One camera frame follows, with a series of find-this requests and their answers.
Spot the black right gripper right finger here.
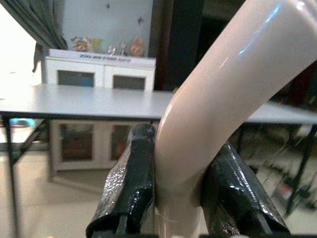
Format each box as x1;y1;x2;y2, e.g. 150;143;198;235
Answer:
202;141;291;236

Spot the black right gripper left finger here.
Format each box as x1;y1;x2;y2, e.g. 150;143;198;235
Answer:
85;123;157;237

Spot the beige plastic broom handle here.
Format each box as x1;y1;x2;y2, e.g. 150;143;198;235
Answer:
154;0;317;238

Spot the grey table with black legs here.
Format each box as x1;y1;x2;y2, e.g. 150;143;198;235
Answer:
0;83;317;233

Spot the white cabinet with glass doors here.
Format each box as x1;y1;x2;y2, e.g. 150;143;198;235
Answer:
44;56;157;179

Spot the white box with blue print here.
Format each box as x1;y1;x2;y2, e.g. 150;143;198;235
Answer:
48;48;157;67

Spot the orange round figurine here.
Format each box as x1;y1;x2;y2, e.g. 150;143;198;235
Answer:
130;35;146;57

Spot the yellow green figurine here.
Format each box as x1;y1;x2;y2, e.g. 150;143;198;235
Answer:
92;38;105;53

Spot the colourful cartoon figurine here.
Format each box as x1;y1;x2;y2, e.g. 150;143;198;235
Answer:
71;35;92;52

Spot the dark wooden door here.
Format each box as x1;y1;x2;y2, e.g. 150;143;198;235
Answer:
155;0;205;91

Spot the dark grey curtain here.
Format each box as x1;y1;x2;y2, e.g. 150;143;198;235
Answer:
0;0;68;73

